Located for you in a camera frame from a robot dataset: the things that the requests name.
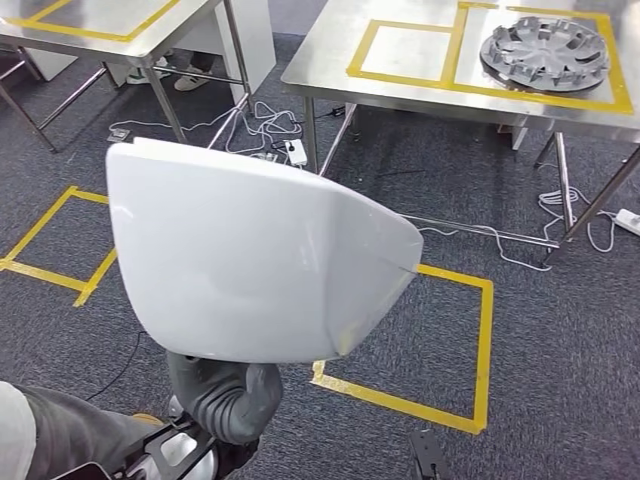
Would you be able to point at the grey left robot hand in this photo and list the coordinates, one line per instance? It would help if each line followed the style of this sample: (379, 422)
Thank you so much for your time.
(220, 371)

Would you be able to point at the white curved shell part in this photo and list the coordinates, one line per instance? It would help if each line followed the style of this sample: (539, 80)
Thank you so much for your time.
(250, 252)

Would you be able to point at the steel workbench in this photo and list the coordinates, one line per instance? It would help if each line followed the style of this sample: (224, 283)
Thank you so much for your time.
(320, 66)

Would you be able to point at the person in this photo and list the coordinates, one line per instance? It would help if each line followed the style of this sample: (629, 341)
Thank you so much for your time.
(190, 81)
(75, 430)

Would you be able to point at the white power strip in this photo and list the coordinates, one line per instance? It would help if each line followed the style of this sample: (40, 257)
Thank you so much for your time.
(296, 152)
(629, 222)

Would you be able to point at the metal floor socket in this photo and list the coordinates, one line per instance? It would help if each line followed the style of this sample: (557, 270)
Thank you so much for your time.
(119, 135)

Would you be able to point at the yellow floor tape square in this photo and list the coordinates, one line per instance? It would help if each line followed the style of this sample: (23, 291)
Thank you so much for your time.
(482, 344)

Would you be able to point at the steel table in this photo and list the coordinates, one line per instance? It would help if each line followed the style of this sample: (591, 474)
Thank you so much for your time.
(100, 20)

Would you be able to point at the yellow tape double rectangle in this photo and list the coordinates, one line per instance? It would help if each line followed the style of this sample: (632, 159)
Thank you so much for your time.
(455, 46)

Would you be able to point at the grey plastic wheel hubcap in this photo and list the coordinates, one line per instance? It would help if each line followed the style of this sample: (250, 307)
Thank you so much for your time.
(545, 53)

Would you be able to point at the black right wrist camera bracket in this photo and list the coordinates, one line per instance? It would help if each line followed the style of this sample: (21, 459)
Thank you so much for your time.
(427, 457)

